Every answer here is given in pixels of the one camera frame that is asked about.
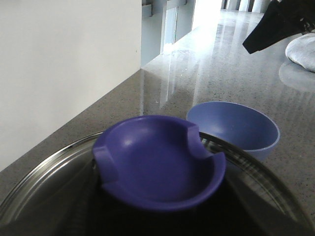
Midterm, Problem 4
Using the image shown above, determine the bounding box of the glass pot lid blue knob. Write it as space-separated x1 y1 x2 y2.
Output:
0 116 315 236

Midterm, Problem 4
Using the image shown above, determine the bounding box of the light blue bowl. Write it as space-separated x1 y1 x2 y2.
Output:
186 101 281 161

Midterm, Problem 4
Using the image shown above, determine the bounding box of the white cloth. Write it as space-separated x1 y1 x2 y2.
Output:
285 33 315 73

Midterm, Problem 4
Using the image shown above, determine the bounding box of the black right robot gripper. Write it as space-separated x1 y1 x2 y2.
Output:
243 0 315 54

